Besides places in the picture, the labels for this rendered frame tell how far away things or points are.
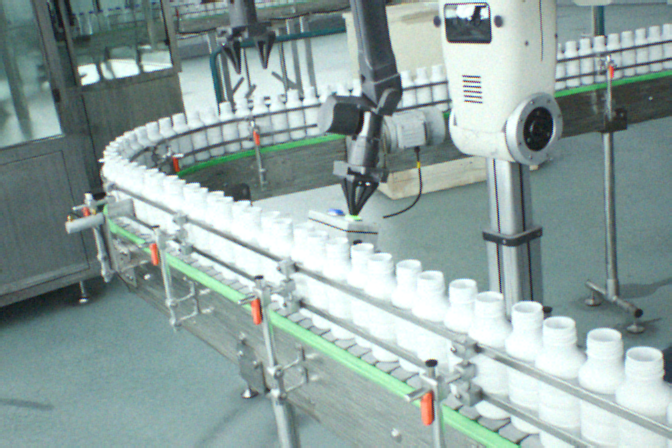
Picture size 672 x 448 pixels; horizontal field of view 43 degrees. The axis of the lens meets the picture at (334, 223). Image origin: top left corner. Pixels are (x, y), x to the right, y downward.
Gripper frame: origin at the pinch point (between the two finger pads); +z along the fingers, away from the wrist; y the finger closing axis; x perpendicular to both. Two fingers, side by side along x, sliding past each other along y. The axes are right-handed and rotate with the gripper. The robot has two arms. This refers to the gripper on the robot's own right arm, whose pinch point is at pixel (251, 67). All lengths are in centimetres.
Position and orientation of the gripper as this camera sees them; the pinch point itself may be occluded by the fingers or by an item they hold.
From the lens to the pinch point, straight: 182.6
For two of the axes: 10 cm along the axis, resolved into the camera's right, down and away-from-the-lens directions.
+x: 5.6, 1.9, -8.1
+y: -8.2, 2.8, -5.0
